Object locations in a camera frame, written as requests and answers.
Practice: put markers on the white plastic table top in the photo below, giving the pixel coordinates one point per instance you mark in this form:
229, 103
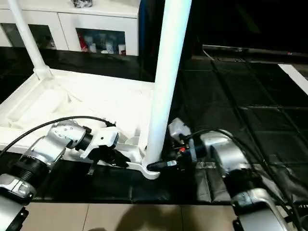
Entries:
86, 101

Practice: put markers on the white plastic table leg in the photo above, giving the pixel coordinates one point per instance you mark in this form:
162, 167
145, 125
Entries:
168, 72
29, 38

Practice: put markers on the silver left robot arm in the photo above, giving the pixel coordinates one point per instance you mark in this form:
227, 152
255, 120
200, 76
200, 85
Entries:
53, 144

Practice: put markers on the black work mat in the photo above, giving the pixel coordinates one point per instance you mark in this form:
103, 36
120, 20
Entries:
250, 96

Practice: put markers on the glossy black long bar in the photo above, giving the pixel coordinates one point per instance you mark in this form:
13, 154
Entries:
255, 49

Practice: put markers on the white cabinet with glass doors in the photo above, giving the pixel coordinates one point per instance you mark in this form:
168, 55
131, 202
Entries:
86, 19

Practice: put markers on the black cabinet with orange label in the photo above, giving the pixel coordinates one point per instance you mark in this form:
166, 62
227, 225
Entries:
240, 24

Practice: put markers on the crumpled silver black object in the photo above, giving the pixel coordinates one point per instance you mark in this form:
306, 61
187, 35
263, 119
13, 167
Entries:
82, 2

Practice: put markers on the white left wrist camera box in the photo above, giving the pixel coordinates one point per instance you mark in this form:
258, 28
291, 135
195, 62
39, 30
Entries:
102, 137

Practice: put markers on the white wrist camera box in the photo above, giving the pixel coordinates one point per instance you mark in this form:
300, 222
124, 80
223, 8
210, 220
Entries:
179, 127
102, 137

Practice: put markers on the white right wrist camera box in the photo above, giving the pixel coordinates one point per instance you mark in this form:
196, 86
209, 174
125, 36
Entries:
179, 127

